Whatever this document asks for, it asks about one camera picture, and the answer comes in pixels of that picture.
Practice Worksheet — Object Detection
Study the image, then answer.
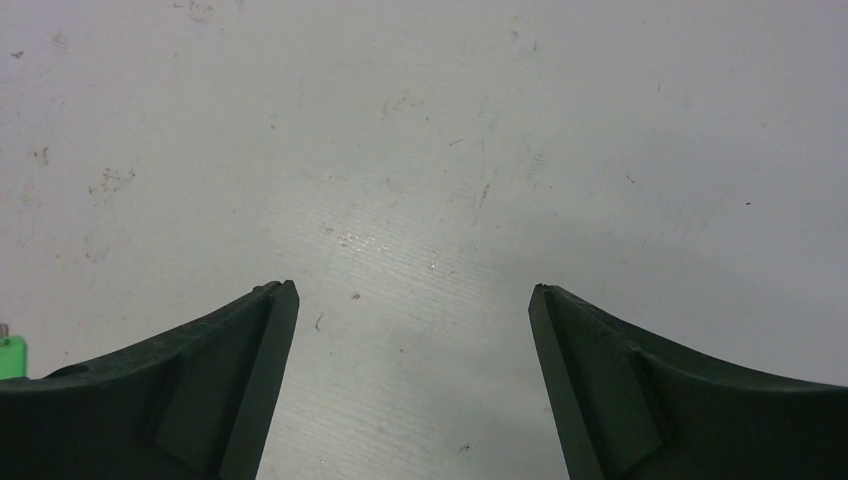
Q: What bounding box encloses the green key tag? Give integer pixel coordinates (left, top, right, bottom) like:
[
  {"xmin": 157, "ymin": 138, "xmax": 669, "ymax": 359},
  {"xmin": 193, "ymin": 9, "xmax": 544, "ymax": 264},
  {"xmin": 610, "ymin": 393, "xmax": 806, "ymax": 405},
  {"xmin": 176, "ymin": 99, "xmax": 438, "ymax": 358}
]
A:
[{"xmin": 0, "ymin": 335, "xmax": 28, "ymax": 381}]

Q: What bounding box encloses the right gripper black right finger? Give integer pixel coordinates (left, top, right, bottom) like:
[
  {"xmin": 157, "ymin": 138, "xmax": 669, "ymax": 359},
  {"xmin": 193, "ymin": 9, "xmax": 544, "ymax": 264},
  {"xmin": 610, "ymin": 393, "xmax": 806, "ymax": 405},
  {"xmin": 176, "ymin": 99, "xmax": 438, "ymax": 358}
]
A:
[{"xmin": 528, "ymin": 284, "xmax": 847, "ymax": 479}]

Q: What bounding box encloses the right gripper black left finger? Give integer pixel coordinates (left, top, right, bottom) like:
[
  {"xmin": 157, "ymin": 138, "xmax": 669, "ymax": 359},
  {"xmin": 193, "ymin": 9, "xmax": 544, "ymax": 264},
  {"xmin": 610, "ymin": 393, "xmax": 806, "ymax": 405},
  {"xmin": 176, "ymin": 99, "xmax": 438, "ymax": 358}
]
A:
[{"xmin": 1, "ymin": 280, "xmax": 299, "ymax": 479}]

